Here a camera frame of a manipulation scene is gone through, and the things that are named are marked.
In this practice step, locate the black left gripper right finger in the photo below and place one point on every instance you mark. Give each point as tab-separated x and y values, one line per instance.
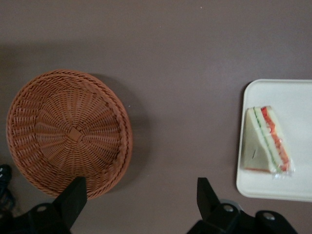
209	207

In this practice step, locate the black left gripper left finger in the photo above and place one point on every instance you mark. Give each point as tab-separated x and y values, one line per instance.
70	202

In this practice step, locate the triangular sandwich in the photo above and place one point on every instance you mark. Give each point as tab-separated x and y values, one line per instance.
260	146

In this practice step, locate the brown round wicker basket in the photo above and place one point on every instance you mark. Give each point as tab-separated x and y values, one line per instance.
68	136

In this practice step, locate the cream plastic tray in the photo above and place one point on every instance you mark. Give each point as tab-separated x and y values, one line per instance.
292	109

